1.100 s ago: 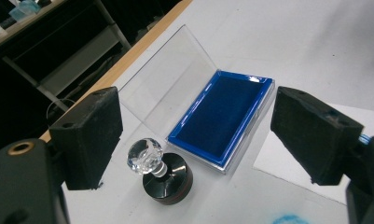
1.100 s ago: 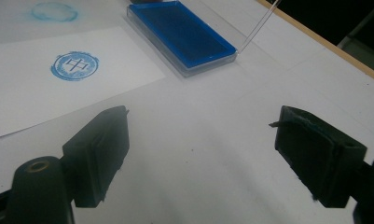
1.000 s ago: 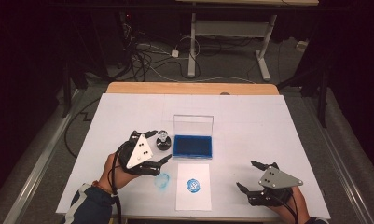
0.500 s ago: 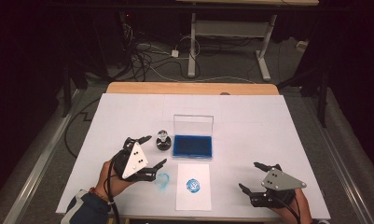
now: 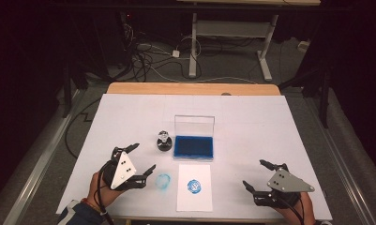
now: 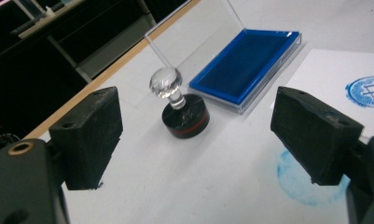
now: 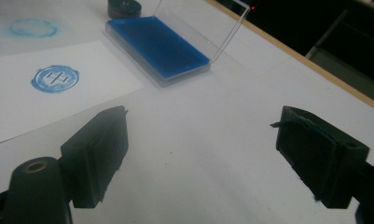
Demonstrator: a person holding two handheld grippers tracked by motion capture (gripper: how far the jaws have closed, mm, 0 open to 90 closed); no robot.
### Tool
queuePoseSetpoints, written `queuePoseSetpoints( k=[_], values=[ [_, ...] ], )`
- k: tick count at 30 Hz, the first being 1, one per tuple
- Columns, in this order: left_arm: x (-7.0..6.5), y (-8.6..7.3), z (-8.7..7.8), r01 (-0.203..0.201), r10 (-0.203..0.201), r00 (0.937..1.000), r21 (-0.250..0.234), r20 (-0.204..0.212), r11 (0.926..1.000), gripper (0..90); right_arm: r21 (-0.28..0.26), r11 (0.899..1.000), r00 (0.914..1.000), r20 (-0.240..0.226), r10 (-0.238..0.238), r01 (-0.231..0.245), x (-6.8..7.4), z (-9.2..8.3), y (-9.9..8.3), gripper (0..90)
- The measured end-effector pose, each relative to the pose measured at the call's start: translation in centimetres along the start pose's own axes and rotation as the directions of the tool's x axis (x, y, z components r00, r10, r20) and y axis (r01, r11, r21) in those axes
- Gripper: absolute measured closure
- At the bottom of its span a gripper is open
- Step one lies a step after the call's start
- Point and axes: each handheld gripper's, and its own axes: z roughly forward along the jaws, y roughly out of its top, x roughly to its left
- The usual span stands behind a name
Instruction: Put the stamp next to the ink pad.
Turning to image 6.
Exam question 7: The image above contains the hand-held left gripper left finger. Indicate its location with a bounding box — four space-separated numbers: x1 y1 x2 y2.
48 86 124 191

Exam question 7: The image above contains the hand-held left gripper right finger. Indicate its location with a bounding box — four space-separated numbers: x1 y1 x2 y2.
270 86 365 187

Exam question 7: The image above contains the round stamp with clear knob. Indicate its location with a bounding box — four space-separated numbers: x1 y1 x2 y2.
148 66 209 127

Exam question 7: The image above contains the blue ink pad clear case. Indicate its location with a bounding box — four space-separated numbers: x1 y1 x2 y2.
144 0 303 116

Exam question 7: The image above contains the white paper sheet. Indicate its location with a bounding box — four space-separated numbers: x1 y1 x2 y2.
270 48 374 139

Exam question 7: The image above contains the white metal desk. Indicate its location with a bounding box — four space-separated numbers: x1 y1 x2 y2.
10 0 158 83

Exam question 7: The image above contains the large white table cover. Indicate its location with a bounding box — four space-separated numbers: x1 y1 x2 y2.
22 0 374 224

